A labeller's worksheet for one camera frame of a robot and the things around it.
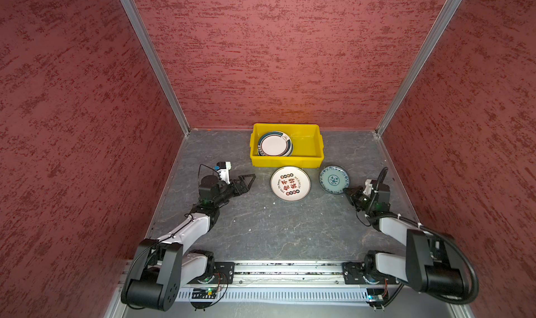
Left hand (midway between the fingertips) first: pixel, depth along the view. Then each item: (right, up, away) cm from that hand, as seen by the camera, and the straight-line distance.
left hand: (250, 181), depth 84 cm
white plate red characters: (+18, -3, +14) cm, 23 cm away
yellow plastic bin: (+29, +15, +28) cm, 43 cm away
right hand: (+39, -5, +6) cm, 40 cm away
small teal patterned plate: (+38, 0, +10) cm, 39 cm away
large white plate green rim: (+10, +16, +22) cm, 30 cm away
